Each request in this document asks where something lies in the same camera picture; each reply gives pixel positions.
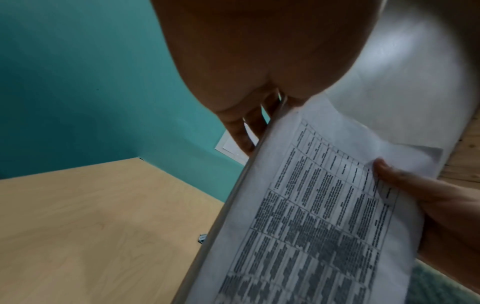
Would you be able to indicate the person's left hand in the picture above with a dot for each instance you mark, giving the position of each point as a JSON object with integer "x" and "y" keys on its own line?
{"x": 262, "y": 50}

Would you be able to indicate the person's right hand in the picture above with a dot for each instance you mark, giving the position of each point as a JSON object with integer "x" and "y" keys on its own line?
{"x": 450, "y": 207}

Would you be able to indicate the stack of printed paper sheets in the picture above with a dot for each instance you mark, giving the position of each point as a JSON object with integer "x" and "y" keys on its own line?
{"x": 318, "y": 213}

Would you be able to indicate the green rug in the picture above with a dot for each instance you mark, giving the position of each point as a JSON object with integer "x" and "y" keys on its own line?
{"x": 438, "y": 285}

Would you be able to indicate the small dark clip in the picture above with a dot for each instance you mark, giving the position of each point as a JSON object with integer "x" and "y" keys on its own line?
{"x": 203, "y": 238}

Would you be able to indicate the white wall outlet plate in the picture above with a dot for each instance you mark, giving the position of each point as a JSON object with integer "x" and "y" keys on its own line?
{"x": 228, "y": 145}

